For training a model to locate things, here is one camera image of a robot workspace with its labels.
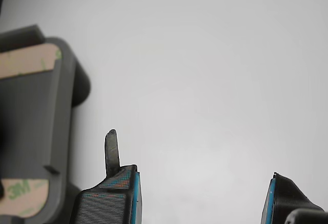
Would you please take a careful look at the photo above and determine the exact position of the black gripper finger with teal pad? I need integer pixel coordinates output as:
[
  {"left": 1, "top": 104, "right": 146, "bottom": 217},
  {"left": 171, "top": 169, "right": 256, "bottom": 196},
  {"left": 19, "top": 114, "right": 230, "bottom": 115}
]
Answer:
[{"left": 260, "top": 172, "right": 328, "bottom": 224}]

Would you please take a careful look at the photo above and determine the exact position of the black grainy gripper finger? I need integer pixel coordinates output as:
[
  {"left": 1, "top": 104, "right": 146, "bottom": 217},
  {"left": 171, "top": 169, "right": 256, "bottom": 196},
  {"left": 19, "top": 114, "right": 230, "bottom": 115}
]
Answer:
[{"left": 0, "top": 98, "right": 10, "bottom": 201}]

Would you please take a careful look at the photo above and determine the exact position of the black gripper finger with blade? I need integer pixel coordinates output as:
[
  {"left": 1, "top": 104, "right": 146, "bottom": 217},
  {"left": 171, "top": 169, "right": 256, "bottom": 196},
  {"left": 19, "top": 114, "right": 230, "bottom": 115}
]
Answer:
[{"left": 70, "top": 129, "right": 143, "bottom": 224}]

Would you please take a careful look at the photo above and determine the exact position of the grey printed fixture plate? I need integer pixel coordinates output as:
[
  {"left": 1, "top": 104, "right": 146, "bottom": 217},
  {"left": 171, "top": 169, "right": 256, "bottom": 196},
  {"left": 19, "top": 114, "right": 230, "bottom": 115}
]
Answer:
[{"left": 0, "top": 24, "right": 76, "bottom": 224}]

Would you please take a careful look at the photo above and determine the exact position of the beige 3M tape liner film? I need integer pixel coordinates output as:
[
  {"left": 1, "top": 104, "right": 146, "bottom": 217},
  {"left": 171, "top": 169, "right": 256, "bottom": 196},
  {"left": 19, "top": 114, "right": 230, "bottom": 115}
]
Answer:
[
  {"left": 0, "top": 178, "right": 49, "bottom": 219},
  {"left": 0, "top": 43, "right": 63, "bottom": 81}
]

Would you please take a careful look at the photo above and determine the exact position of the white round base board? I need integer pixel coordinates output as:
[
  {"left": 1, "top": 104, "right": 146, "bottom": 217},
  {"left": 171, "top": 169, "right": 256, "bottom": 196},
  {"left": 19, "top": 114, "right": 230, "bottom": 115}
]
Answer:
[{"left": 0, "top": 0, "right": 328, "bottom": 224}]

